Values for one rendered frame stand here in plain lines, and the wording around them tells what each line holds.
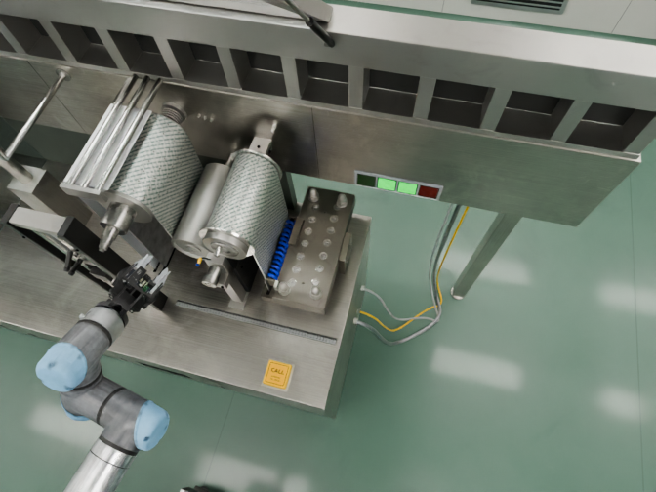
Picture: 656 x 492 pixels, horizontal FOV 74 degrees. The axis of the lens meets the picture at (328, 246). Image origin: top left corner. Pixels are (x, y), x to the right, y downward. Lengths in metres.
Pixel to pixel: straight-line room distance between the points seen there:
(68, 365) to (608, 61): 1.09
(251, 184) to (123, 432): 0.63
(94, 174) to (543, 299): 2.17
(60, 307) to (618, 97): 1.63
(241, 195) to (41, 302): 0.87
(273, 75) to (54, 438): 2.08
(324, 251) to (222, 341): 0.43
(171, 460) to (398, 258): 1.53
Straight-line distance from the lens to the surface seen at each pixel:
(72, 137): 1.77
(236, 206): 1.12
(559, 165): 1.16
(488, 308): 2.46
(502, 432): 2.35
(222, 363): 1.41
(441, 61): 0.95
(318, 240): 1.35
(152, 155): 1.17
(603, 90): 1.01
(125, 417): 0.91
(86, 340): 0.90
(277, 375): 1.35
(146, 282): 1.01
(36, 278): 1.79
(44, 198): 1.63
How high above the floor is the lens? 2.24
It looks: 64 degrees down
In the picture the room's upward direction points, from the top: 6 degrees counter-clockwise
